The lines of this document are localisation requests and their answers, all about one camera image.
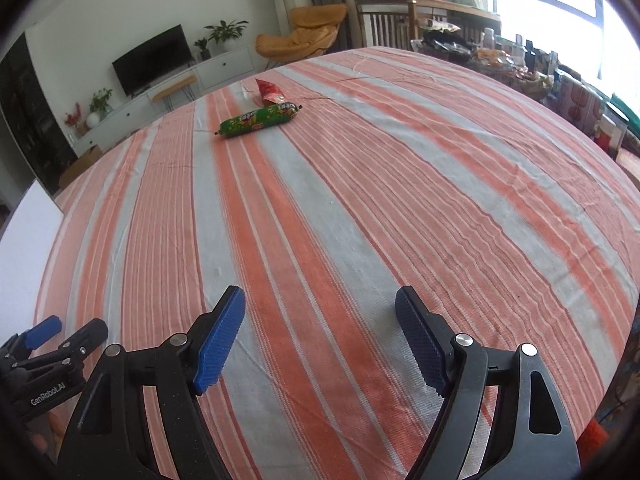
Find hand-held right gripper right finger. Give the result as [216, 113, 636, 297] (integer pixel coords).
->
[395, 286, 583, 480]

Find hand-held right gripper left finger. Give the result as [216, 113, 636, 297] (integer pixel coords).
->
[59, 285, 246, 480]

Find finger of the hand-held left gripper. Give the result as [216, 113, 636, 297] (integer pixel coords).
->
[0, 316, 63, 363]
[12, 319, 109, 377]

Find white cardboard box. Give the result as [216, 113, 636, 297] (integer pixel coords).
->
[0, 179, 65, 346]

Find green sausage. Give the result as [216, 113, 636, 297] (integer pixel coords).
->
[216, 101, 304, 139]

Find red snack packet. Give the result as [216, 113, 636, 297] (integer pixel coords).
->
[255, 78, 288, 107]

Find wicker basket with snacks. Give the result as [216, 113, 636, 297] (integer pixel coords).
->
[515, 67, 557, 102]

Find orange white striped blanket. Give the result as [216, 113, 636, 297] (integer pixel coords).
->
[35, 46, 640, 480]

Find brown cardboard box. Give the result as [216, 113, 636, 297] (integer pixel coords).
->
[59, 146, 103, 188]

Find black display cabinet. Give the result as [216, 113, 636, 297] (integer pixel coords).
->
[0, 32, 78, 196]

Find green plant in white vase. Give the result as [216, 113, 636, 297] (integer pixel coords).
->
[86, 88, 114, 128]

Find wooden bench with metal legs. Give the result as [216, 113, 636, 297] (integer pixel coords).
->
[151, 76, 198, 111]

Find white television cabinet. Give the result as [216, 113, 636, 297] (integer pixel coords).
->
[70, 46, 257, 148]

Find white jar with red label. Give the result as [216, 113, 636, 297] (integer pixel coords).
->
[595, 115, 624, 154]

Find black television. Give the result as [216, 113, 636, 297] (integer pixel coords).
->
[111, 24, 195, 98]

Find red patterned cans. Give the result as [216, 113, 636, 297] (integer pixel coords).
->
[560, 80, 602, 122]

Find group of bottles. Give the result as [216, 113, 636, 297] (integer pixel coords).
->
[480, 27, 561, 73]

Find large leafy potted plant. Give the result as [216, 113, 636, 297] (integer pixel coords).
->
[204, 20, 249, 53]

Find orange lounge chair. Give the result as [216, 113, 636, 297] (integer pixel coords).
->
[255, 3, 348, 63]

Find dark wooden chair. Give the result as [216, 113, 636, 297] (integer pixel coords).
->
[355, 0, 416, 51]

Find wooden table with clutter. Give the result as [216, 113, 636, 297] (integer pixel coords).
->
[382, 0, 501, 43]

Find window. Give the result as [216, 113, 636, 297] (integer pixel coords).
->
[492, 0, 640, 141]

